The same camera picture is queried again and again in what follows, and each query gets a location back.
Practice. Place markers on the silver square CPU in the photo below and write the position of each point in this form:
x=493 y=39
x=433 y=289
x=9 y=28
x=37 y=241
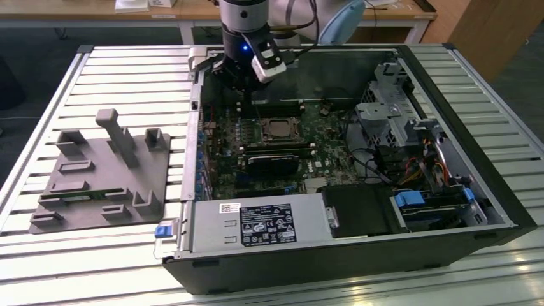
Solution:
x=280 y=127

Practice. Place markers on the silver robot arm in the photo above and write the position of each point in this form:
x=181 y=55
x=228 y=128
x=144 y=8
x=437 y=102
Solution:
x=244 y=16

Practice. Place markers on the black RAM slot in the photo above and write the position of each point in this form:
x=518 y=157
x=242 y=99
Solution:
x=276 y=145
x=276 y=151

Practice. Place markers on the wooden desk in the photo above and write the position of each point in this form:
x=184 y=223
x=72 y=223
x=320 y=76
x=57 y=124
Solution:
x=169 y=14

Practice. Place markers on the white box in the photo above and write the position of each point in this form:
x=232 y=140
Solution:
x=132 y=5

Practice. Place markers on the black graphics card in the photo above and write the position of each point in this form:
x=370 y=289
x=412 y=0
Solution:
x=272 y=165

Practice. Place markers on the green motherboard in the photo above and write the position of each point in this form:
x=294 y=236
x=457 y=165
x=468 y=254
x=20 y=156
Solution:
x=336 y=159

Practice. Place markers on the metal disk bay cage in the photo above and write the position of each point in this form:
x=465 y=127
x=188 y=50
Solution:
x=382 y=121

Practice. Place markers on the small silver heatsink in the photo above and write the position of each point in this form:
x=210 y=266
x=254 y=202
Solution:
x=316 y=185

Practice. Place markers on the grey parts rack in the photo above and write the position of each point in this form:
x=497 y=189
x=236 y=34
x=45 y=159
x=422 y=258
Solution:
x=97 y=172

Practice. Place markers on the grey power supply unit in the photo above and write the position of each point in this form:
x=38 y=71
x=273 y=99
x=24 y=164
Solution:
x=212 y=223

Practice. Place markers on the green RAM stick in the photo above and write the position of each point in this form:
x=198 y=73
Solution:
x=100 y=193

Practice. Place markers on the black plastic shroud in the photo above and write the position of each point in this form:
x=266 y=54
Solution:
x=361 y=210

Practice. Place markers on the blue case latch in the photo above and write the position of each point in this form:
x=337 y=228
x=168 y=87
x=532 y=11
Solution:
x=164 y=230

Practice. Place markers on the blue disk carrier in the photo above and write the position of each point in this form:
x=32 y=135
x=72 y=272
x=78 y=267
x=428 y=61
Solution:
x=408 y=199

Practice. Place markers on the wooden cabinet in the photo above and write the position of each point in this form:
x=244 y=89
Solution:
x=492 y=35

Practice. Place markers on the black PC case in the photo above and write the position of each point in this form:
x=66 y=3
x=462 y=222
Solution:
x=297 y=274

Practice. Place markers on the blue plastic clip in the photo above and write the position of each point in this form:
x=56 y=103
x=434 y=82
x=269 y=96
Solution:
x=468 y=195

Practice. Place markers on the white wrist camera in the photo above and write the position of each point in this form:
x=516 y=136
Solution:
x=269 y=68

